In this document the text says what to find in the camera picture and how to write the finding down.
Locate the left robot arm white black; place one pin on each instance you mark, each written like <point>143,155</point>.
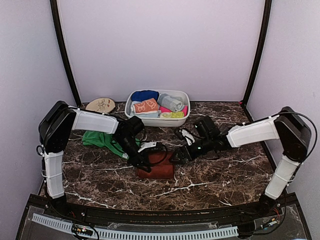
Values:
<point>62,120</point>

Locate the left black frame post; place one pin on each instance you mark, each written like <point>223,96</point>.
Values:
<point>63,52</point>

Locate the round beige embroidered cloth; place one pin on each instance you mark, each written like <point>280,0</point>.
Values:
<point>101,105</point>

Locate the right black frame post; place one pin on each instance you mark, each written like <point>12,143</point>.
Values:
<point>258,53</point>

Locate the grey rolled towel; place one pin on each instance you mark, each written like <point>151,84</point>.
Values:
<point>169,102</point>

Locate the light blue rolled towel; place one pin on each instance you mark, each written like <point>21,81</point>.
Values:
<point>143,115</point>

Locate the green microfibre towel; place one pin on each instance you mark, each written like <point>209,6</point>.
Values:
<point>103,140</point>

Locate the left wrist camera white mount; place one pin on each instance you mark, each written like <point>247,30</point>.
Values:
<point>151,146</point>

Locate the orange bunny pattern towel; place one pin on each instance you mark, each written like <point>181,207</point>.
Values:
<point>149,106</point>

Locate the grey plastic basin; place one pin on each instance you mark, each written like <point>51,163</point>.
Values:
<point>163,122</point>

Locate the black frame post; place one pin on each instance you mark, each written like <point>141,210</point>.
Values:
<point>63,52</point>
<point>258,53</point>

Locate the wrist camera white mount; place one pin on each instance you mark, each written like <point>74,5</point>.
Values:
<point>184,134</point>
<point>151,146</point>

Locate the white slotted cable duct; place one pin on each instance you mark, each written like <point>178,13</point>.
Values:
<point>121,231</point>

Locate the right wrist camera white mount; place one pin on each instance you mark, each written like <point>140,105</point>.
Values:
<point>184,134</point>

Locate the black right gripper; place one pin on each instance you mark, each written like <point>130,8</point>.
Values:
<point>180,151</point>

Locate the dark blue rolled towel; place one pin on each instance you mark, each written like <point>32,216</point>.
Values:
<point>140,96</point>

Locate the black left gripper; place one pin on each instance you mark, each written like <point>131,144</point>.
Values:
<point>139,158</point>

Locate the black front table rail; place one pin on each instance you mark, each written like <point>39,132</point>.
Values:
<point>98,216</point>

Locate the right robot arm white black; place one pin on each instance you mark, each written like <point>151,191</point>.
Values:
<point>289,127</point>

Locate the brown towel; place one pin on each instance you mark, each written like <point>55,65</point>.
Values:
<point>163,170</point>

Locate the small electronics board with leds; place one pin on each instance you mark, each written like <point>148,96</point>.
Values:
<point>82,231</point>

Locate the pink rolled towel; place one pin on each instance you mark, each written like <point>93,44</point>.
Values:
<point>166,110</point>

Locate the yellow green rolled towel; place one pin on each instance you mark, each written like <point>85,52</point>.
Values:
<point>170,115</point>

